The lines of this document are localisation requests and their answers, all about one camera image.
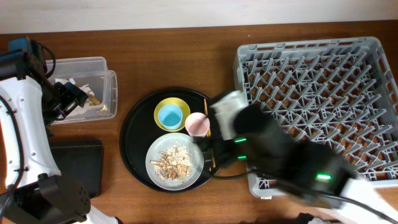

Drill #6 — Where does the white paper napkin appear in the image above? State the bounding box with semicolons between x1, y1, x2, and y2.
55;78;96;116

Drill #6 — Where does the gold snack wrapper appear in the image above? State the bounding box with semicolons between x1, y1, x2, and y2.
88;95;101;106

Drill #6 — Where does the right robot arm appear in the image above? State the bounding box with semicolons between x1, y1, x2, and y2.
194;91;397;223

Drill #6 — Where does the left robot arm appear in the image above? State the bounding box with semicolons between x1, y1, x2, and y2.
1;37;121;223

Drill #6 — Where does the clear plastic waste bin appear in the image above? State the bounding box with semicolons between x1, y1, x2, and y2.
47;57;118;124

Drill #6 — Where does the grey dishwasher rack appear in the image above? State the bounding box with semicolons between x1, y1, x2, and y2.
233;37;397;189

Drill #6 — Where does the right wooden chopstick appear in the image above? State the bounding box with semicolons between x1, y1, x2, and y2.
206;127;216;172

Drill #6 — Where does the pink cup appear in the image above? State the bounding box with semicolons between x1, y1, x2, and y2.
185;112;210;138

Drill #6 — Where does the black rectangular tray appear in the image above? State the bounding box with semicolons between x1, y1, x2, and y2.
50;139;104;198

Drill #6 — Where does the blue cup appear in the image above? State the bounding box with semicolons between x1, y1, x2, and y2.
158;104;183;131

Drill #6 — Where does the yellow bowl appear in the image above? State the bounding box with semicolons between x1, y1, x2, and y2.
154;97;190;132

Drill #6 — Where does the grey plate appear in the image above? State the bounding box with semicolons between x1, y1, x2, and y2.
146;133;204;192

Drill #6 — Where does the food scraps and rice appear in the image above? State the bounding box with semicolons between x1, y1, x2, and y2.
150;145;195;183

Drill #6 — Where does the round black serving tray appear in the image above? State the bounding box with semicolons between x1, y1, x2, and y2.
119;87;210;194

